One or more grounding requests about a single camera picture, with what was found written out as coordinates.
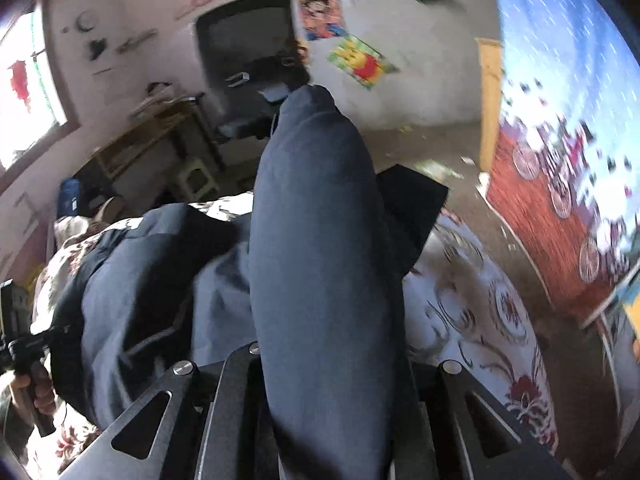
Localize blue backpack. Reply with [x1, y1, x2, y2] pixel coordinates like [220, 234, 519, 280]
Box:
[56, 178, 84, 219]

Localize pale green plastic stool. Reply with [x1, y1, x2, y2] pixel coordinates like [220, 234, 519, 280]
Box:
[167, 157, 219, 203]

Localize round wall clock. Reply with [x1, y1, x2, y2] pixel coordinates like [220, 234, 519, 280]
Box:
[75, 10, 99, 34]

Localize floral white red bedspread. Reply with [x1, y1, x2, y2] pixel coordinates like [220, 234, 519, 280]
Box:
[24, 192, 559, 479]

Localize light wooden board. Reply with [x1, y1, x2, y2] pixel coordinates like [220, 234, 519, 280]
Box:
[476, 38, 502, 172]

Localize window with brown frame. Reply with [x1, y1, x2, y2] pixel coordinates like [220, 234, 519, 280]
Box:
[1, 0, 80, 191]

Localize wooden desk with shelf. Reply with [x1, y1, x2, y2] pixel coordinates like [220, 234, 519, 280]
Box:
[72, 98, 210, 192]

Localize black mesh office chair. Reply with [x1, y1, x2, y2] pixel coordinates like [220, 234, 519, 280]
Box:
[194, 0, 310, 140]

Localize dark navy puffer jacket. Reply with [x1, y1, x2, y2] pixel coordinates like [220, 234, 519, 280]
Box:
[51, 86, 446, 479]

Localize Winnie the Pooh poster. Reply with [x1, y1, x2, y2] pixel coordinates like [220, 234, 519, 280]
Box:
[328, 36, 398, 90]

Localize blue bicycle print curtain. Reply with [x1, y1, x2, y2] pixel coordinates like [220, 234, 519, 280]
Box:
[487, 0, 639, 323]

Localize items stacked on desk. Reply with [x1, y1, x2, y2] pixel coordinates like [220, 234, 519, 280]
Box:
[130, 81, 186, 117]

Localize person's left hand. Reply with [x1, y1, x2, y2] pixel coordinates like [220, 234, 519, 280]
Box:
[10, 362, 56, 422]

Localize cartoon character poster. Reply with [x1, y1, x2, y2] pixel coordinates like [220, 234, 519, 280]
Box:
[297, 0, 346, 41]

